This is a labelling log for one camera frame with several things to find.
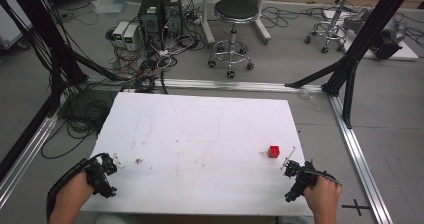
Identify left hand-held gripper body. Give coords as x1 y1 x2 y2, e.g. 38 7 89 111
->
84 153 118 199

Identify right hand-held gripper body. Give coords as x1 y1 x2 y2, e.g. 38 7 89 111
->
283 159 322 204

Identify red cube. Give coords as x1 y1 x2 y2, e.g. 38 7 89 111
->
267 145 281 159

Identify person's right hand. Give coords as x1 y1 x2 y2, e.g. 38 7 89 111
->
302 175 343 216

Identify person's left hand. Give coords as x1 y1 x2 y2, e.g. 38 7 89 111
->
57 171 96 213

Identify white power supply unit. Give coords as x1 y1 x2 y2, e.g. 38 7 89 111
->
122 24 140 52
112 20 130 48

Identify black computer tower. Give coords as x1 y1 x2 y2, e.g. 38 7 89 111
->
162 0 184 40
137 0 165 53

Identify white stand legs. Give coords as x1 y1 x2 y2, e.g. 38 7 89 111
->
199 0 273 46

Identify grey machine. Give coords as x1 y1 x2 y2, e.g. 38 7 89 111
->
342 7 408 61

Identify white floor board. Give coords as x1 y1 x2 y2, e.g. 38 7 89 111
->
322 9 420 62

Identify clear plastic bag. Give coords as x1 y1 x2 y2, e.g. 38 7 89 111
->
90 0 129 16

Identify white cabinet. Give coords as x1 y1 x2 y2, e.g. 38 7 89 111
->
0 0 34 51

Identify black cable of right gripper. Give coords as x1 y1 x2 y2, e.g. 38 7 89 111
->
308 169 343 188

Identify coil of black cables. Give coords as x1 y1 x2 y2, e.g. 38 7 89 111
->
40 89 120 160

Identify aluminium floor rail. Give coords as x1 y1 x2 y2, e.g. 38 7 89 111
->
327 93 395 224
0 113 60 209
85 76 325 94

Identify tangle of floor cables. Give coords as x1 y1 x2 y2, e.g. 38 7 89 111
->
105 3 208 95

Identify black frame post with braces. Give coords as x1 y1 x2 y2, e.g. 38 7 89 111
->
285 0 418 130

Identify black floor cables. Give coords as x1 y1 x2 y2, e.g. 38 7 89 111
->
259 2 424 48

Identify black frame post with cables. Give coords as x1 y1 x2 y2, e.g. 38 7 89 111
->
0 0 125 119

